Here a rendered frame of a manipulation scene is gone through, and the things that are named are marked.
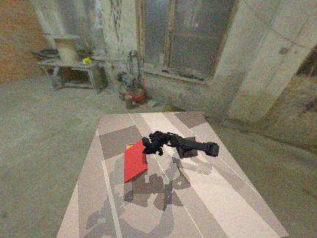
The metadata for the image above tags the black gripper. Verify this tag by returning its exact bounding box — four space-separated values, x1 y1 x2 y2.
142 137 163 156

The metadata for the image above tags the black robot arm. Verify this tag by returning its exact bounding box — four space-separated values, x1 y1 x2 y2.
148 131 219 157

